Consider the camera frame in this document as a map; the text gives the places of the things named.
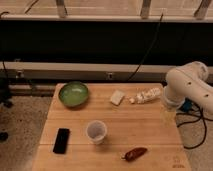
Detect red chili pepper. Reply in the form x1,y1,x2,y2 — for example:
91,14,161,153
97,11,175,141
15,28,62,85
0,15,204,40
122,147,148,162

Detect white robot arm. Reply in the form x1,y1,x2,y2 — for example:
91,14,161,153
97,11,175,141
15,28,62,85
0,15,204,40
161,61,213,124

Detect white sponge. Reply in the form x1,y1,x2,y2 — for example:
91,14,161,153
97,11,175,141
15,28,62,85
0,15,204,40
110,90,125,106

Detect green bowl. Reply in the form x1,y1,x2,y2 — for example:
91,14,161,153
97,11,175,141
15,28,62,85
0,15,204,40
58,81,89,107

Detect black hanging cable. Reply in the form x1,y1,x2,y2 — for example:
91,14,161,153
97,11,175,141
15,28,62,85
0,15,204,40
125,12,165,83

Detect black rectangular remote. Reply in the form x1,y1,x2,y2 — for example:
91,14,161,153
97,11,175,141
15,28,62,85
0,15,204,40
53,128,70,154

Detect wooden table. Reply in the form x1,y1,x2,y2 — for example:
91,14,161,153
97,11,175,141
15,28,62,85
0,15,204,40
32,83,191,171

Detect black chair base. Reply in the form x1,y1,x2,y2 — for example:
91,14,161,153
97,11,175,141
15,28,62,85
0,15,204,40
0,78,13,142

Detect black floor cables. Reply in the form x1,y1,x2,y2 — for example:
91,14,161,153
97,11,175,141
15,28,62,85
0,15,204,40
175,99,213,150

